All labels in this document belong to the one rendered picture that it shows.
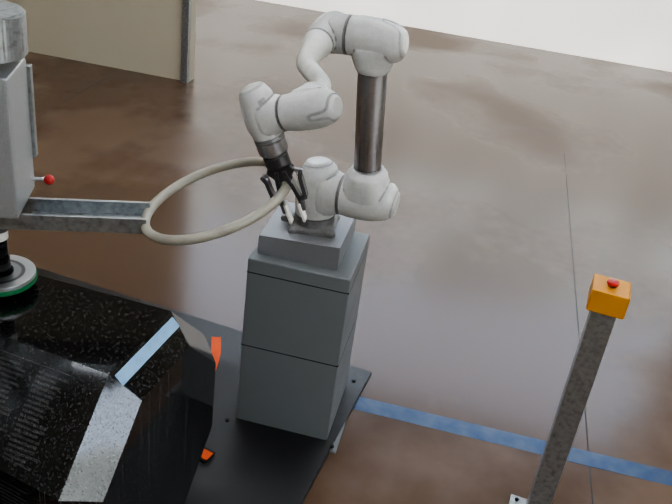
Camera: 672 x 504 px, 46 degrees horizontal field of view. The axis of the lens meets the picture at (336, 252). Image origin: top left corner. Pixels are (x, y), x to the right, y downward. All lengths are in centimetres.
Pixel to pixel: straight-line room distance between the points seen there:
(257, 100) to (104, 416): 97
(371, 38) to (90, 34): 533
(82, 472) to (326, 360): 118
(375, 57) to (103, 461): 148
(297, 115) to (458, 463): 182
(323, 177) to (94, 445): 125
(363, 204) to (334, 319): 46
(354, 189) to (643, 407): 193
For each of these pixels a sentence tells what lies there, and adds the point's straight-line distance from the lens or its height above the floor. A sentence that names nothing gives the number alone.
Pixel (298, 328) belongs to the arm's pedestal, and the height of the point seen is 54.
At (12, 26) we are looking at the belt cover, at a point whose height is 171.
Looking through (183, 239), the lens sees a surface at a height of 120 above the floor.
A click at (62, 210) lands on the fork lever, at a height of 113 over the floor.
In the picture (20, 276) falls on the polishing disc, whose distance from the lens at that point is 267.
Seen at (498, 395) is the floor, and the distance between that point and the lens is 389.
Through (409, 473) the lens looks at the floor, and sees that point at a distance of 338.
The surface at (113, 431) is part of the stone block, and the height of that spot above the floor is 73.
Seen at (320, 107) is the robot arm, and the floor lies 161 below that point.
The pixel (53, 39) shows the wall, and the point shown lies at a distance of 797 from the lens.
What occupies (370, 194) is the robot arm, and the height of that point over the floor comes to 111.
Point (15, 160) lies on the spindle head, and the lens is 241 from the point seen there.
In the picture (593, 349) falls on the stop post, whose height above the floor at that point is 85.
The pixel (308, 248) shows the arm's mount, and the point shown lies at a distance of 299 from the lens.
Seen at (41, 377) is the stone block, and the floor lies 82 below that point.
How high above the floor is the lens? 231
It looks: 29 degrees down
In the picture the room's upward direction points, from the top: 8 degrees clockwise
